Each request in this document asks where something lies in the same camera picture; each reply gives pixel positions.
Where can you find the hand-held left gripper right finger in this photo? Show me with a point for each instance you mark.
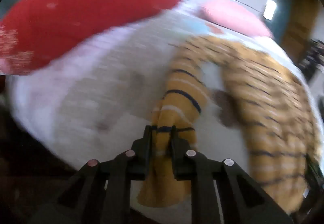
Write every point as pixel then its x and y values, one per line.
pixel 174 153

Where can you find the wooden door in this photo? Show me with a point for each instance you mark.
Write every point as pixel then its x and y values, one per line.
pixel 298 24

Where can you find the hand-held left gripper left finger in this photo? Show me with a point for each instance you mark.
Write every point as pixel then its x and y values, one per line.
pixel 149 144

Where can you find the bed with patterned sheet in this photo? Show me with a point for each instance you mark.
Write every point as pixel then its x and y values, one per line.
pixel 101 82

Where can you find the pink pillow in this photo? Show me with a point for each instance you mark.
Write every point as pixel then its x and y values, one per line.
pixel 235 16

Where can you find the yellow striped small shirt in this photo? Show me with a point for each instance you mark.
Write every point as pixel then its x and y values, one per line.
pixel 265 102

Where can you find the dark cluttered rack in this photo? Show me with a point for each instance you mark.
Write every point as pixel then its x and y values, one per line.
pixel 312 59

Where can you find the red blanket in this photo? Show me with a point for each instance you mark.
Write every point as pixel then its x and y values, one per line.
pixel 63 24

